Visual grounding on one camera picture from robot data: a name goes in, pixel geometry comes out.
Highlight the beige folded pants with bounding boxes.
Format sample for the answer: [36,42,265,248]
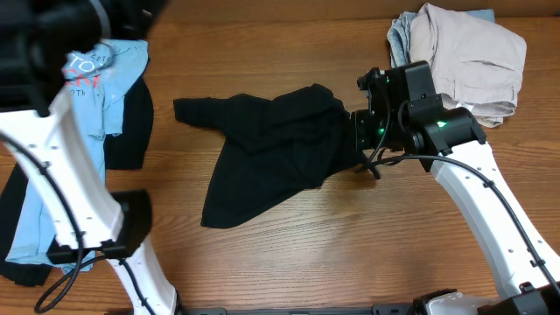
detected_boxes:
[409,3,527,128]

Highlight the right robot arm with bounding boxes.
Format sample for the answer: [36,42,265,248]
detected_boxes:
[351,61,559,315]

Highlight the black garment under pile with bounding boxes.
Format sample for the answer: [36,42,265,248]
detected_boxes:
[1,59,154,287]

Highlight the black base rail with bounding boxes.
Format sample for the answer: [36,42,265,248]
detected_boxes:
[179,303,419,315]

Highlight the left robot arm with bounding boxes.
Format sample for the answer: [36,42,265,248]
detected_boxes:
[1,0,182,314]

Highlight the black t-shirt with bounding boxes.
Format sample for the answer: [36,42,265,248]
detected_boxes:
[173,84,365,229]

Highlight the grey-blue folded garment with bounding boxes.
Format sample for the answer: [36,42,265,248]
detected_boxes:
[387,3,501,74]

